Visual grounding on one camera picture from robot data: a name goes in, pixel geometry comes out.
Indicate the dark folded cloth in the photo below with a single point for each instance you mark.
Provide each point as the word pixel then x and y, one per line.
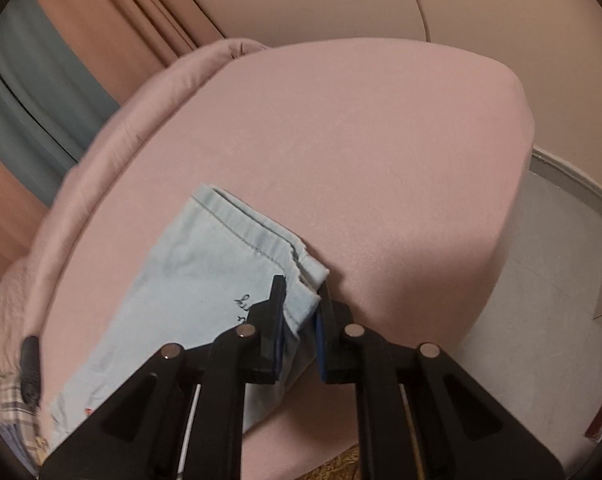
pixel 29 365

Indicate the pink bed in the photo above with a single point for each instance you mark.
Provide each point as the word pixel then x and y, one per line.
pixel 331 160

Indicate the pink pillow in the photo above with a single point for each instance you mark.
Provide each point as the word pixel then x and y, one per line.
pixel 6 310

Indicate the white baseboard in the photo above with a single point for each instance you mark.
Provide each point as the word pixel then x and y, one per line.
pixel 576 180

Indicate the light blue denim pants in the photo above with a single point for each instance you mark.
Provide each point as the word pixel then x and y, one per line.
pixel 191 270

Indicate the brown patterned rug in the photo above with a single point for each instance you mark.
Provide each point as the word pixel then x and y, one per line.
pixel 331 466

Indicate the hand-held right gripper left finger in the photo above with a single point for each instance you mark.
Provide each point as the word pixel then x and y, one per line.
pixel 276 332

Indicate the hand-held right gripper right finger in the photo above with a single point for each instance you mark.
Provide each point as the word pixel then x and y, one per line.
pixel 322 340

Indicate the pink duvet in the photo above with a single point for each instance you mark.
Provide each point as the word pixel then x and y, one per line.
pixel 106 160

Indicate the plaid folded cloth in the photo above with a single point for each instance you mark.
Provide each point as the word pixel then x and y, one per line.
pixel 16 410

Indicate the pink curtain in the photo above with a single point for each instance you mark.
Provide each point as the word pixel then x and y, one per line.
pixel 6 210
pixel 126 20

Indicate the blue curtain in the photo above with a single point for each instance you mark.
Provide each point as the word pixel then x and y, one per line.
pixel 26 85

